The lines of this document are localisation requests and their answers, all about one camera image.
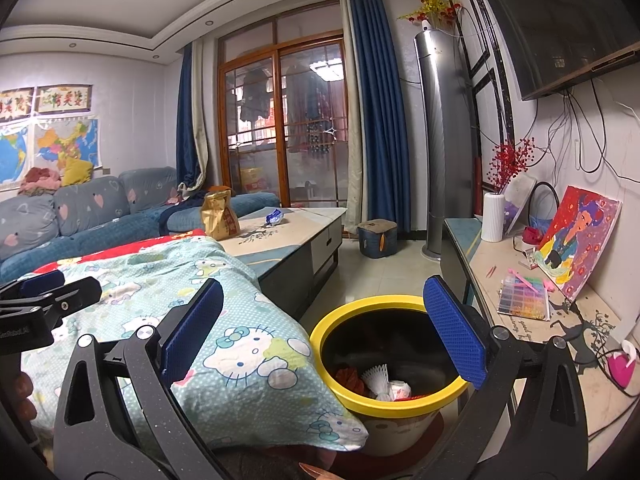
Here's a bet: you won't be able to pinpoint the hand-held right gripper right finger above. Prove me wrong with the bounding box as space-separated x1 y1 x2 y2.
420 275 591 480

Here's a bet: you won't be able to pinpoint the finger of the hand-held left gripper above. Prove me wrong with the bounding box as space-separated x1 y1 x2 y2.
19 270 66 295
0 276 102 327

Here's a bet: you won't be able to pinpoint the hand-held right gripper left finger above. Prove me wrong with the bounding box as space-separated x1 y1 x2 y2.
52 277 231 480

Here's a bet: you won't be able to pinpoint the yellow rimmed trash bin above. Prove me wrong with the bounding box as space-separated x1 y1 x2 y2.
309 295 471 453

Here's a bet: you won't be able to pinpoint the white shuttlecock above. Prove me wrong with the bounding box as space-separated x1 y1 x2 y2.
361 366 393 402

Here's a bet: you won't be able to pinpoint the red plastic bag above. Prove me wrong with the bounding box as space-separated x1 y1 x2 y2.
334 367 368 398

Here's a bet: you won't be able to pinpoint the person's left hand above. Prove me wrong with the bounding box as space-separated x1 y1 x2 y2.
4 374 39 424

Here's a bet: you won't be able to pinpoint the person's right hand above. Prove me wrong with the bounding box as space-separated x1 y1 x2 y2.
297 452 346 480

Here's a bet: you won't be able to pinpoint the red blanket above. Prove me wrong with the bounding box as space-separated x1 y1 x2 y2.
32 230 208 276

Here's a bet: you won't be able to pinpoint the cartoon cat printed blanket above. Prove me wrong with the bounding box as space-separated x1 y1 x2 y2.
20 237 371 453

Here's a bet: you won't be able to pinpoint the colourful bead box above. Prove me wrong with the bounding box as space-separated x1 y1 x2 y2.
497 274 551 322

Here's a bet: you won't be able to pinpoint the blue grey sofa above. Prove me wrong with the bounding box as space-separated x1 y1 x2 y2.
0 166 281 286

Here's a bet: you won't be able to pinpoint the television cabinet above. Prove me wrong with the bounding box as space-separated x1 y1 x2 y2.
440 217 640 466

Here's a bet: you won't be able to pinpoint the pink plastic tool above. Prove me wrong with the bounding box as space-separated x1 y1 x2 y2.
506 267 548 291

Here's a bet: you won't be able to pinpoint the pile of pink red clothes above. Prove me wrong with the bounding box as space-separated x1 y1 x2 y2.
17 166 62 197

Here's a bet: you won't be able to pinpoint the yellow pillow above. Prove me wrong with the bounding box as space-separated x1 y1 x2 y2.
61 157 95 187

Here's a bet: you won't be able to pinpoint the gold paper bag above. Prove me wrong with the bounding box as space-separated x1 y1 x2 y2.
200 187 242 241

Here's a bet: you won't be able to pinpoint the dark storage stool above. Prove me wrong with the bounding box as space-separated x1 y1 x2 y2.
356 219 399 259

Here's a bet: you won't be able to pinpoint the white ribbed vase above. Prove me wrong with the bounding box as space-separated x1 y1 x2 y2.
481 191 508 243

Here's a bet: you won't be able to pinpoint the dark clothes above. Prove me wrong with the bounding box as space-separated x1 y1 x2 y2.
160 187 211 233

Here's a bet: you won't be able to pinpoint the grey coffee table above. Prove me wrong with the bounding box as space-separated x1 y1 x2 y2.
217 206 348 321

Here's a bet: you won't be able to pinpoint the colourful figure painting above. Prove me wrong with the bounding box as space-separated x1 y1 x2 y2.
535 185 623 303

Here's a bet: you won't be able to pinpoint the yellow cardboard box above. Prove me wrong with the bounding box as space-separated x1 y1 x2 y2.
240 166 268 193

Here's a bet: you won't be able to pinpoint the pink round object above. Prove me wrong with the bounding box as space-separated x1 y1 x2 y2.
607 350 638 391

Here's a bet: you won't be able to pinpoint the beige curtain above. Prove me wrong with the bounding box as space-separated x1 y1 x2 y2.
340 0 368 221
191 37 221 193

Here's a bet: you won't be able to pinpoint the red berry branches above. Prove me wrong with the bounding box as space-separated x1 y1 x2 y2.
487 137 536 193

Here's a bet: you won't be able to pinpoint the grey tower air conditioner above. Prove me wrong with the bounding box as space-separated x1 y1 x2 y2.
414 29 481 261

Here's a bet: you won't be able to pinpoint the blue curtain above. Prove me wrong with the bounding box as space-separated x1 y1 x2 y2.
176 42 198 191
346 0 413 233

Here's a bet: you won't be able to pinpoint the wooden framed glass sliding door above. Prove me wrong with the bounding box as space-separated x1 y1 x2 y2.
216 0 351 208

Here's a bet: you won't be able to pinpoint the yellow red artificial flowers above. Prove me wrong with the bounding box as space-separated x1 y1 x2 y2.
397 0 461 28

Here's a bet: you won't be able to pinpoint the world map wall poster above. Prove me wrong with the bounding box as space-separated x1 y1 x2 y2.
0 125 30 186

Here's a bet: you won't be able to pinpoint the country map wall poster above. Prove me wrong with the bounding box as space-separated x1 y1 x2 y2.
32 117 101 171

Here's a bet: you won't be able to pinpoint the framed embroidery wall picture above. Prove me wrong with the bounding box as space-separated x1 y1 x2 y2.
0 87 35 121
35 84 93 113

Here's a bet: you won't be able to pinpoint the black wall cables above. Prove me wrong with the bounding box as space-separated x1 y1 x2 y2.
547 80 640 191

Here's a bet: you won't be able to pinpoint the wall mounted television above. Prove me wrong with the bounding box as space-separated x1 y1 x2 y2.
470 0 640 102

